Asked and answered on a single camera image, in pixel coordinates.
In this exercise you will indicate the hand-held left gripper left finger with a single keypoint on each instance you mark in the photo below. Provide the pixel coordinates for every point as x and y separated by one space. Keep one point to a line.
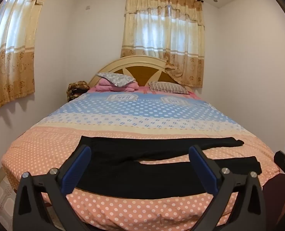
84 159

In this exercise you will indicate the grey patterned pillow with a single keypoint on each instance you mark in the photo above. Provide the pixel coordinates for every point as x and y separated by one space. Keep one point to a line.
116 79

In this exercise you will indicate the black pants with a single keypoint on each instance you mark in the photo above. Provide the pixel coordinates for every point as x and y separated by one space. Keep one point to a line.
132 173

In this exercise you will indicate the beige floral curtain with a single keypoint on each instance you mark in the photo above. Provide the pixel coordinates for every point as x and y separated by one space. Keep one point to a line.
12 53
164 33

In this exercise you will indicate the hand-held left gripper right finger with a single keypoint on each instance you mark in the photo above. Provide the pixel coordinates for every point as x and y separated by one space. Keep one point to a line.
202 165

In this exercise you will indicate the brown patterned bag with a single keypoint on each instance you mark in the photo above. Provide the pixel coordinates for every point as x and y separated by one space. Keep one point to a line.
76 90

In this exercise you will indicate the cream and brown headboard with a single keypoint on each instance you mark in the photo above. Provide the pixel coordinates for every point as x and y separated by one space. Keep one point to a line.
142 71

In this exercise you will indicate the folded pink blanket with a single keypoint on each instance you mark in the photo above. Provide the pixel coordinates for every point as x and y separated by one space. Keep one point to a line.
104 87

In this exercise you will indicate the striped pillow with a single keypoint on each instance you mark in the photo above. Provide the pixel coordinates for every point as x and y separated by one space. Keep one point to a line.
167 87

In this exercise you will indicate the polka dot bedspread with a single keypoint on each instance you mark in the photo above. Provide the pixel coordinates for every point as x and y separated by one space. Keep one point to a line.
132 115

